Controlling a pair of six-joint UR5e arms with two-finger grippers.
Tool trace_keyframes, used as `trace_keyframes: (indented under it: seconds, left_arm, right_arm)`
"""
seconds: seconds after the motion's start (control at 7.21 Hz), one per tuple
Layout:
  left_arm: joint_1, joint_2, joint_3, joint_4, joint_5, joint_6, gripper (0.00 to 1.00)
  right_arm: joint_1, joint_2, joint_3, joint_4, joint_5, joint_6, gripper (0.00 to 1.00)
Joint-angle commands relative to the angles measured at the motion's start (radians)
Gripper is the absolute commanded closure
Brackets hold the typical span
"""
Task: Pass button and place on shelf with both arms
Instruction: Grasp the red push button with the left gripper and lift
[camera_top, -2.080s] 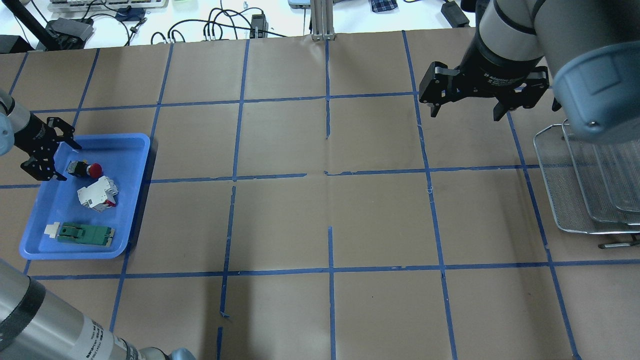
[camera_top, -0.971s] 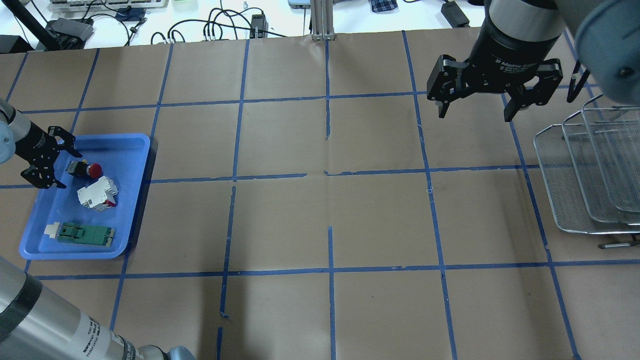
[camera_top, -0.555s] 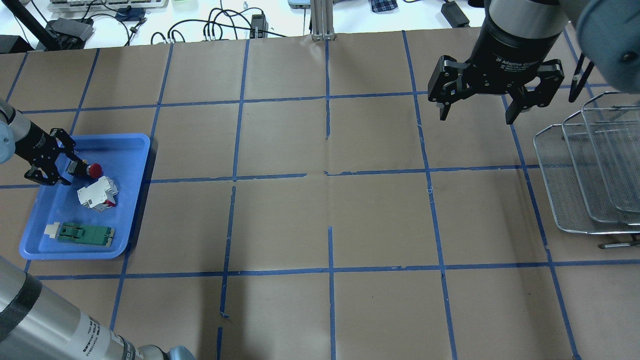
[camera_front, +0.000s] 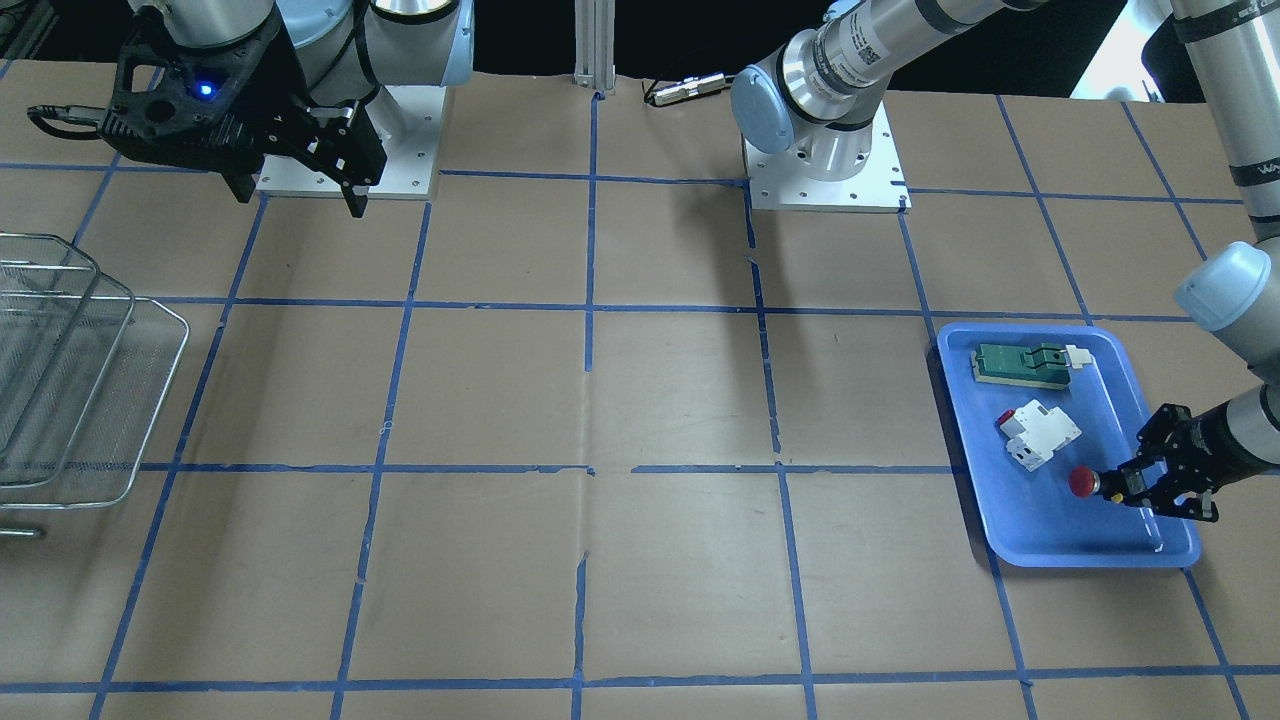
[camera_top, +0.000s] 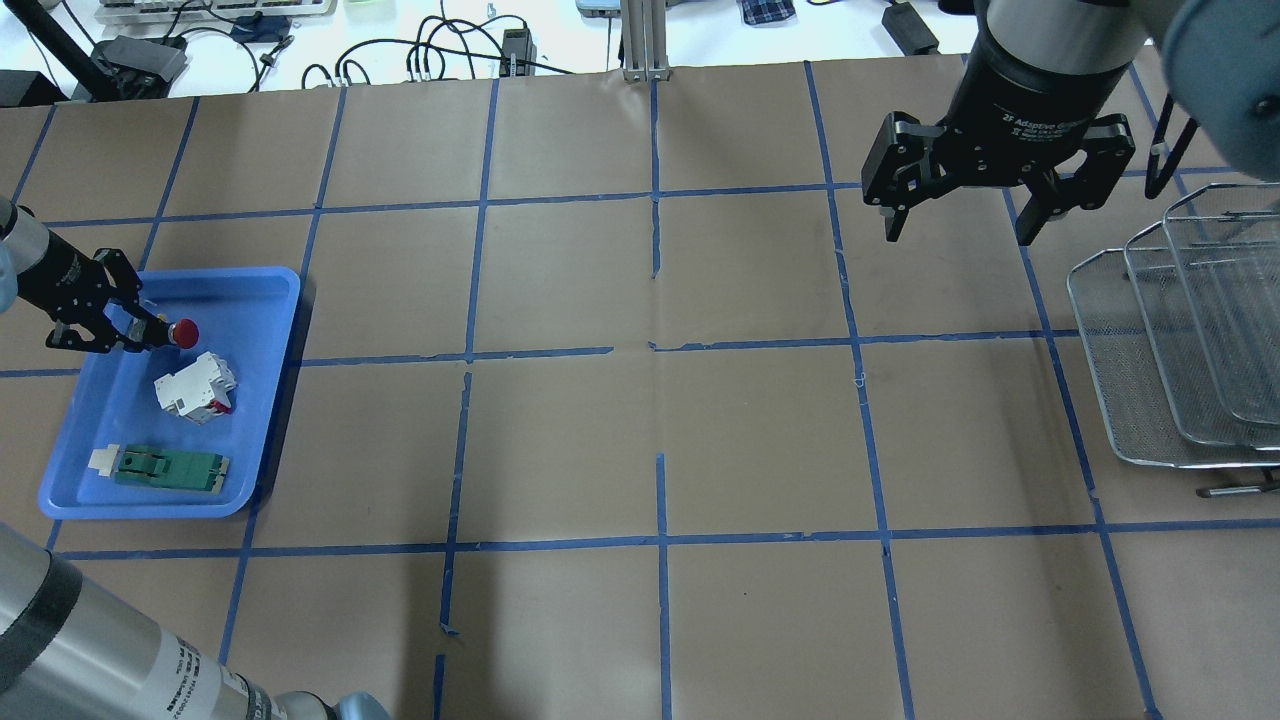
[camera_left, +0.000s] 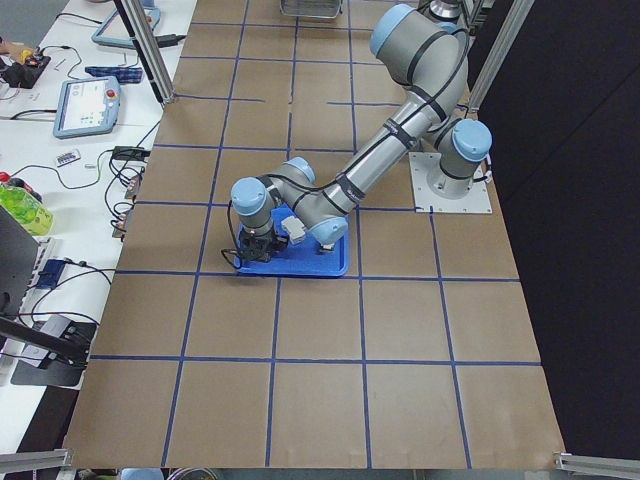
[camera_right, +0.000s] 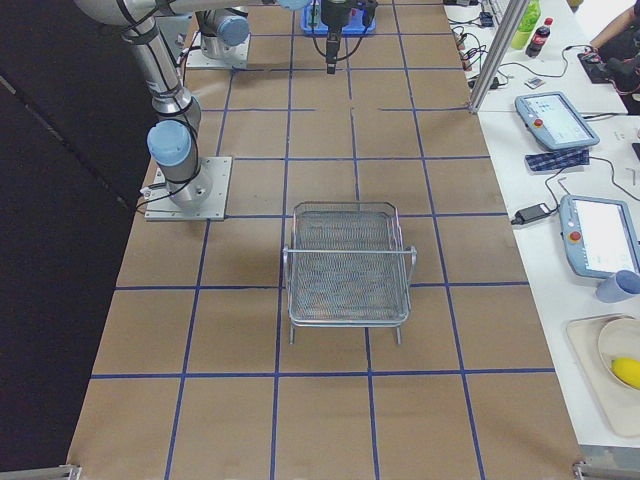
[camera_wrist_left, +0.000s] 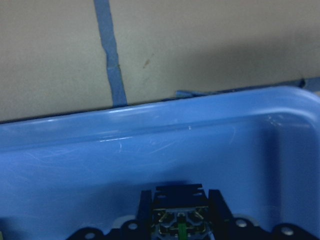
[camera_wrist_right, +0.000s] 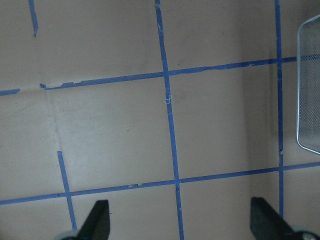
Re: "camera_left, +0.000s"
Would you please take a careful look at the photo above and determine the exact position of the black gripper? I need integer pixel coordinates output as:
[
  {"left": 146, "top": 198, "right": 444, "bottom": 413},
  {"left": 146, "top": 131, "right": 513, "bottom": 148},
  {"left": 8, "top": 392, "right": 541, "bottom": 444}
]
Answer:
[{"left": 237, "top": 227, "right": 288, "bottom": 263}]

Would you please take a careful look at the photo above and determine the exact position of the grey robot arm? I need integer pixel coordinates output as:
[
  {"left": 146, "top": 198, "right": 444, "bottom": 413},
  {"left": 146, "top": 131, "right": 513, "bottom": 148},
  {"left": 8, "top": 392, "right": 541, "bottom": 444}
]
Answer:
[{"left": 228, "top": 4, "right": 492, "bottom": 262}]

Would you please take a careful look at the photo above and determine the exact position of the blue plastic tray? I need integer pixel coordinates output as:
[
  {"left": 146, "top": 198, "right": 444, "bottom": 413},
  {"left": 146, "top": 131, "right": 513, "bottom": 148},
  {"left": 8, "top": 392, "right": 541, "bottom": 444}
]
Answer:
[{"left": 234, "top": 232, "right": 350, "bottom": 278}]

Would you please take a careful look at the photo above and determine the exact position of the black power adapter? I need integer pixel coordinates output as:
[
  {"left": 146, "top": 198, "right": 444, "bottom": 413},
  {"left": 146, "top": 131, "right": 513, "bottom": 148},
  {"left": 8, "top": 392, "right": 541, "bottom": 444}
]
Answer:
[{"left": 111, "top": 146, "right": 151, "bottom": 161}]

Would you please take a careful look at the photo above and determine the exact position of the blue plaid cloth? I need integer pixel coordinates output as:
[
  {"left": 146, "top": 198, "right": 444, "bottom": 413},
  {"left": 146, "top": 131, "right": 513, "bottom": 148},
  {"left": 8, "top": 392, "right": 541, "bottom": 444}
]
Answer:
[{"left": 84, "top": 66, "right": 144, "bottom": 85}]

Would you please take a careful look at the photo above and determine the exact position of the near teach pendant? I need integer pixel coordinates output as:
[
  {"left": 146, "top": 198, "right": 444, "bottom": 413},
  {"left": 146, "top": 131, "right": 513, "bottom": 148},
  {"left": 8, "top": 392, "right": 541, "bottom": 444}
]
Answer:
[{"left": 53, "top": 76, "right": 120, "bottom": 139}]

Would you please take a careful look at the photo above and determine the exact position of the teach pendant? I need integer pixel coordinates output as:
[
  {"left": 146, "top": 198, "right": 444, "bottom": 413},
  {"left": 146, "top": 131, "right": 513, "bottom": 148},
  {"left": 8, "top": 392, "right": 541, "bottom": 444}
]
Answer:
[
  {"left": 91, "top": 0, "right": 163, "bottom": 49},
  {"left": 53, "top": 76, "right": 120, "bottom": 139}
]

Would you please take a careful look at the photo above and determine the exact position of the black monitor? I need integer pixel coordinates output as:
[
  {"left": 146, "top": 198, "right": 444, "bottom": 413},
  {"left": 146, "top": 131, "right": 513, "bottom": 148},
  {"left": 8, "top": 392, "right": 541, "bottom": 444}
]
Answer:
[{"left": 0, "top": 208, "right": 39, "bottom": 317}]

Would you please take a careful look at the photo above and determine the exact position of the green snack bag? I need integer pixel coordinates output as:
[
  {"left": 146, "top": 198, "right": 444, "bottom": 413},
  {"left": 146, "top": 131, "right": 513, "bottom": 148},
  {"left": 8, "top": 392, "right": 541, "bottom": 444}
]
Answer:
[{"left": 1, "top": 184, "right": 54, "bottom": 236}]

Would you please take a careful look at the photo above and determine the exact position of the far teach pendant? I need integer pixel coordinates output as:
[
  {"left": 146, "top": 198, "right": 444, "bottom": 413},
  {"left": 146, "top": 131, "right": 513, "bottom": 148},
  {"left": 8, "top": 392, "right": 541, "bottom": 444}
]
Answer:
[{"left": 91, "top": 0, "right": 163, "bottom": 49}]

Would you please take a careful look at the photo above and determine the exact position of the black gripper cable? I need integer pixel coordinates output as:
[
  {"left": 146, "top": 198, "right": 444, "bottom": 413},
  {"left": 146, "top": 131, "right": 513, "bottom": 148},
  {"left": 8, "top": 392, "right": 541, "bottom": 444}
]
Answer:
[{"left": 220, "top": 199, "right": 246, "bottom": 271}]

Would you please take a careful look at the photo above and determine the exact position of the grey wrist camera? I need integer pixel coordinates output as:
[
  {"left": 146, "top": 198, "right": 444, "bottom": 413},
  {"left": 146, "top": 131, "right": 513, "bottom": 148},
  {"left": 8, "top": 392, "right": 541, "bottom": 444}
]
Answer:
[{"left": 281, "top": 215, "right": 306, "bottom": 245}]

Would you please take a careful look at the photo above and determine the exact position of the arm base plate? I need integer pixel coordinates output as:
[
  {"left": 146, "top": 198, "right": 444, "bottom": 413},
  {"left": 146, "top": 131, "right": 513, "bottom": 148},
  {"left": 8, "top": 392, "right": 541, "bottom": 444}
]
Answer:
[{"left": 409, "top": 152, "right": 492, "bottom": 214}]

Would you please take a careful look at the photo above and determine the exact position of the wire mesh shelf rack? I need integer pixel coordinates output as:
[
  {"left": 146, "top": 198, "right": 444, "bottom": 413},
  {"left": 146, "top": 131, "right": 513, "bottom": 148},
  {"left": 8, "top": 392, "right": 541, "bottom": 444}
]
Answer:
[{"left": 279, "top": 0, "right": 343, "bottom": 20}]

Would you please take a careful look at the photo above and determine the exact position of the black aluminium frame post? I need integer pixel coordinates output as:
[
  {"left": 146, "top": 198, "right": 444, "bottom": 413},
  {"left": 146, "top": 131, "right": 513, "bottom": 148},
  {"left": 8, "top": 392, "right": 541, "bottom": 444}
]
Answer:
[{"left": 114, "top": 0, "right": 175, "bottom": 105}]

